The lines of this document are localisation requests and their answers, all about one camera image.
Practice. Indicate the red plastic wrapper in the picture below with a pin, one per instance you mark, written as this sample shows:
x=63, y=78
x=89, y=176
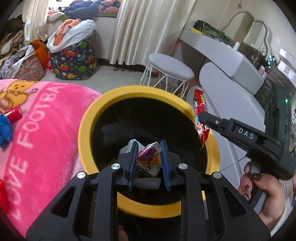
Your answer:
x=4, y=203

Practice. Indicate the cream curtain right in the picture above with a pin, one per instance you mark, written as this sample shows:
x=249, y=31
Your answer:
x=146, y=27

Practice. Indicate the white vanity desk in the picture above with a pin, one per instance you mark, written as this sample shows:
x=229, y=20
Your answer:
x=234, y=64

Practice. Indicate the white wire frame stool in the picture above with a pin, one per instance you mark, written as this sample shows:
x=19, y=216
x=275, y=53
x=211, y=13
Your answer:
x=162, y=67

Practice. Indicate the white cloth in basket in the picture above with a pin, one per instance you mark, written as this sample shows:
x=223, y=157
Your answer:
x=69, y=33

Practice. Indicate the dinosaur print laundry basket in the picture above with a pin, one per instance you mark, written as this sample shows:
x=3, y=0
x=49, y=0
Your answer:
x=76, y=62

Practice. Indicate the pile of clothes on bed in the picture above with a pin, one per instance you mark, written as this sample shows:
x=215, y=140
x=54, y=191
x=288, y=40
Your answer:
x=11, y=37

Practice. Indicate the cream curtain left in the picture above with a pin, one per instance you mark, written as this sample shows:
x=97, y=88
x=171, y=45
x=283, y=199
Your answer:
x=35, y=16

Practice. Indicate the pink cartoon bear blanket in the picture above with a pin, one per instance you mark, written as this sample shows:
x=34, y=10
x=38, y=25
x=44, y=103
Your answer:
x=43, y=154

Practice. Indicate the yellow rimmed trash bin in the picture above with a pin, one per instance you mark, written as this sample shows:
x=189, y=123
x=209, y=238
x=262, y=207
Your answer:
x=147, y=114

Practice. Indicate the vanity mirror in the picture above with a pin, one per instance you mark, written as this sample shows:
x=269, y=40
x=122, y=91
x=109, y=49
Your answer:
x=243, y=27

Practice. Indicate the blue paper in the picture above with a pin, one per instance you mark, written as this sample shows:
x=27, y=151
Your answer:
x=6, y=134

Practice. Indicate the white curved cabinet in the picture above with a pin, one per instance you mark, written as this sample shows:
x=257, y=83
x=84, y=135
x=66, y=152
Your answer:
x=227, y=99

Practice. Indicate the red snack packet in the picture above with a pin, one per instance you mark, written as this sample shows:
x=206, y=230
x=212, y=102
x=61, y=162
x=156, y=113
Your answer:
x=199, y=102

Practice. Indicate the orange bag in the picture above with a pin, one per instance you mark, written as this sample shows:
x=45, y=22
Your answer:
x=41, y=52

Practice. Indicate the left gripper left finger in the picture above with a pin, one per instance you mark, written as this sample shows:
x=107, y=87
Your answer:
x=86, y=208

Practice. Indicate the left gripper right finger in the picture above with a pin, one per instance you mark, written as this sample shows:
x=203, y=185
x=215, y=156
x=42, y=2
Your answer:
x=211, y=208

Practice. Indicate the purple snack wrapper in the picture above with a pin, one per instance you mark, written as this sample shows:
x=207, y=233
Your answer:
x=150, y=156

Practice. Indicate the left hand thumb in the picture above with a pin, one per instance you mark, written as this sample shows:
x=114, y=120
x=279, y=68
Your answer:
x=122, y=236

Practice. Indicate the floral fabric bag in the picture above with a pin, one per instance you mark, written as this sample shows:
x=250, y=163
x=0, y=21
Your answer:
x=31, y=69

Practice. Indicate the dark cosmetic bag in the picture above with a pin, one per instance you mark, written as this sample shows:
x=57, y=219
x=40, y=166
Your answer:
x=212, y=32

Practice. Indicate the red cylinder roller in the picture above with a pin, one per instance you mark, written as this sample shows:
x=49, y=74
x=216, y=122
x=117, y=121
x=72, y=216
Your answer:
x=14, y=114

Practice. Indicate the cream curtain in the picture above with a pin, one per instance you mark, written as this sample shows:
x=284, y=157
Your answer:
x=35, y=16
x=146, y=27

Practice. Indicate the clothes on window sill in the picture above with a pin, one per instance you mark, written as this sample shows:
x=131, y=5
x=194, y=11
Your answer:
x=84, y=10

